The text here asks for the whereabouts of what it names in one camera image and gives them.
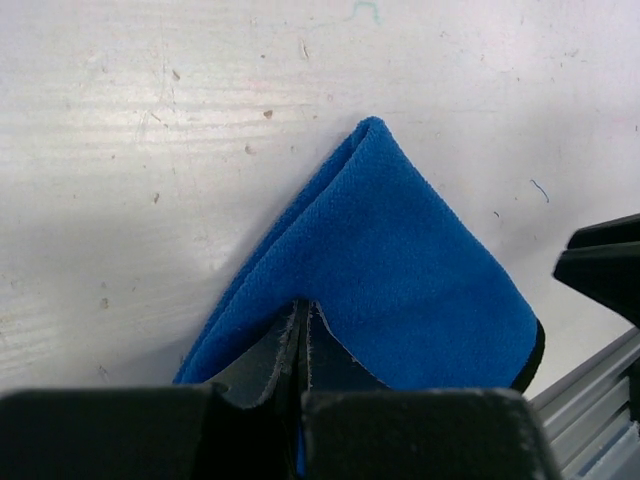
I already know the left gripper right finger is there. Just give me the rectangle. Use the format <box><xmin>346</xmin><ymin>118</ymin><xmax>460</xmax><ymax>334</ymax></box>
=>
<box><xmin>298</xmin><ymin>299</ymin><xmax>566</xmax><ymax>480</ymax></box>

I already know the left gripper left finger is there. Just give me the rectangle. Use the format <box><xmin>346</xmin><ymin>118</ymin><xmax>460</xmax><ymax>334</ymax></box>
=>
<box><xmin>1</xmin><ymin>302</ymin><xmax>303</xmax><ymax>479</ymax></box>

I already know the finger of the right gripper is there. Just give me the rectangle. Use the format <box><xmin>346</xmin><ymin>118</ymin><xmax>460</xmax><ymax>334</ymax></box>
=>
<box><xmin>553</xmin><ymin>214</ymin><xmax>639</xmax><ymax>326</ymax></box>

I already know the blue towel black trim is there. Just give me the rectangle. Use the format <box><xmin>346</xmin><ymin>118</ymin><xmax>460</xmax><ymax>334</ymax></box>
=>
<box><xmin>172</xmin><ymin>115</ymin><xmax>547</xmax><ymax>474</ymax></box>

